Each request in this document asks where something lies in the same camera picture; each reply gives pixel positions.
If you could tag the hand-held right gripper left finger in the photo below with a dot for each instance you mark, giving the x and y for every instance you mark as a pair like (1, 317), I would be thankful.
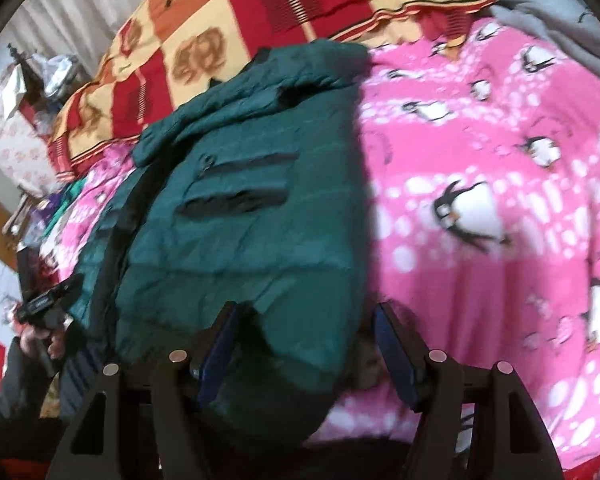
(220, 355)

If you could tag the green puffer jacket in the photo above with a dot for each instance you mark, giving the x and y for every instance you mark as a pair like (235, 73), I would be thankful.
(240, 220)

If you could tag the dark wooden bedpost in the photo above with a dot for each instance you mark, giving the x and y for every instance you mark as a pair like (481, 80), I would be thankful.
(27, 75)

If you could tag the person's left forearm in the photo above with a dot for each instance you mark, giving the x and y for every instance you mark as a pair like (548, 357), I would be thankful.
(10, 380)

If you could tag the colourful clothes pile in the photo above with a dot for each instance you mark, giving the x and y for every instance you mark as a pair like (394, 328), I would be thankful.
(62, 210)

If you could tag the silver plastic bag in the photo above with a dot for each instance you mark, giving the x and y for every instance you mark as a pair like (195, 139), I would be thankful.
(55, 77)

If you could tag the person's left hand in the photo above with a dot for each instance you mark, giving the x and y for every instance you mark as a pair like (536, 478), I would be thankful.
(42, 342)

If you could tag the red cream rose blanket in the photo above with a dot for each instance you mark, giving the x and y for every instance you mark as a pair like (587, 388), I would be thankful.
(220, 20)

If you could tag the pink penguin blanket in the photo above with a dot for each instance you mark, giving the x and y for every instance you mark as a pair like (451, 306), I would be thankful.
(480, 210)

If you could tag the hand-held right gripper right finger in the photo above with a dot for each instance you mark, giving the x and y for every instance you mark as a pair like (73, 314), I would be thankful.
(395, 355)

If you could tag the grey cloth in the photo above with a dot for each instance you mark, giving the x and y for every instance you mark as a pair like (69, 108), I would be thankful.
(555, 20)

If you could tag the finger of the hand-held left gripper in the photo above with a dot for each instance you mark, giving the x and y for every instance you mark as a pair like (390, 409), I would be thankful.
(70, 287)

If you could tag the floral bed sheet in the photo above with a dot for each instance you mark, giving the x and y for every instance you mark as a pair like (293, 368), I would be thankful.
(15, 135)

